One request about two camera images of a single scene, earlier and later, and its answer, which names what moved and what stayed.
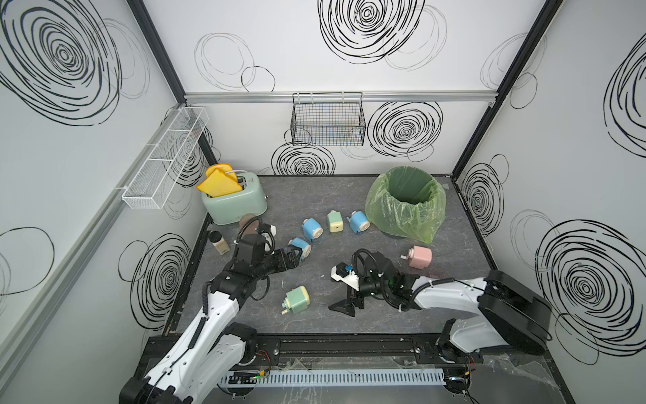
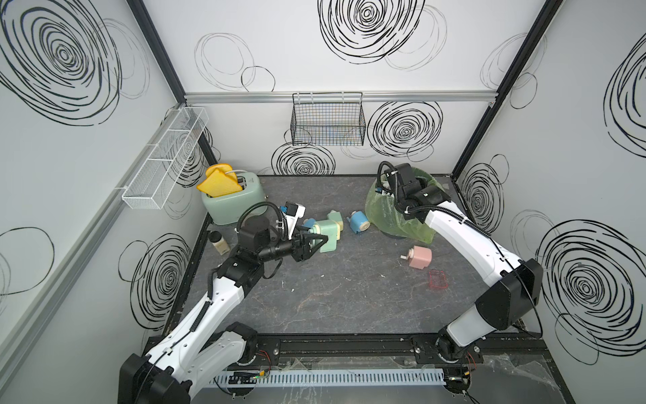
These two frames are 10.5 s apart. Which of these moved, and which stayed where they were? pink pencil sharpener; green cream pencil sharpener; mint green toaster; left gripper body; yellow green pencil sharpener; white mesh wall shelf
Moved: green cream pencil sharpener; left gripper body
Stayed: white mesh wall shelf; yellow green pencil sharpener; pink pencil sharpener; mint green toaster
